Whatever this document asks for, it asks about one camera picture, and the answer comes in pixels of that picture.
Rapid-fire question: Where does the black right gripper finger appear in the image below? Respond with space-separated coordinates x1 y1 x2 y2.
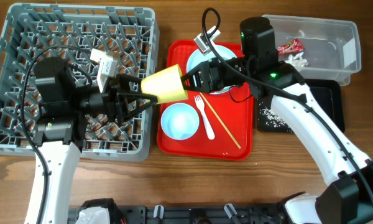
181 63 205 82
183 83 202 92

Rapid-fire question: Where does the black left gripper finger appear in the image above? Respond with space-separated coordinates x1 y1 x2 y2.
116 93 158 123
118 73 142 90

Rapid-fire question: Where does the yellow plastic cup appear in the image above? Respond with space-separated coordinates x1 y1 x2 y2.
140 64 188 104

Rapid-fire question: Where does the small light blue bowl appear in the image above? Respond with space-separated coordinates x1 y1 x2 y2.
160 103 200 141

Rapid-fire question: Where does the rice food waste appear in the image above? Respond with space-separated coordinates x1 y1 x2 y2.
259 106 287 128

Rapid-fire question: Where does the white tissue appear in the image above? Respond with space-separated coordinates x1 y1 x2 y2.
285 52 308 67

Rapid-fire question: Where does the red snack wrapper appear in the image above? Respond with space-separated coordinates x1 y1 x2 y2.
277 39 305 55

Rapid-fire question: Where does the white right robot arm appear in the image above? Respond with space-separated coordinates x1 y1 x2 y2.
182 17 373 223

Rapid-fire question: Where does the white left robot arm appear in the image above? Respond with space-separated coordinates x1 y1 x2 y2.
25 57 158 223

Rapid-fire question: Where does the grey plastic dishwasher rack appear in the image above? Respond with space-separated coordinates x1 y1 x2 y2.
0 3 160 156

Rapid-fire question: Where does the white plastic fork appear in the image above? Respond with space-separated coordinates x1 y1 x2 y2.
194 95 215 140

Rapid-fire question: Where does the large light blue plate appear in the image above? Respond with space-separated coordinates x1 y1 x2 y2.
186 45 237 95

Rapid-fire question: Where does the wooden chopstick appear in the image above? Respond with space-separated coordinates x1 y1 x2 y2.
199 93 241 149

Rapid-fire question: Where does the red plastic tray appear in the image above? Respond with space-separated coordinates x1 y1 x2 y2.
156 39 256 162

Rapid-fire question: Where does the clear plastic bin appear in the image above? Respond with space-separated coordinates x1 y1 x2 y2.
264 14 362 86

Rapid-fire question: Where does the black plastic tray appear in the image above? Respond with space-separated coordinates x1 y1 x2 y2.
256 79 345 134

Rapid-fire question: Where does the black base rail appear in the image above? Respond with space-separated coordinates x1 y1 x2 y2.
67 198 292 224

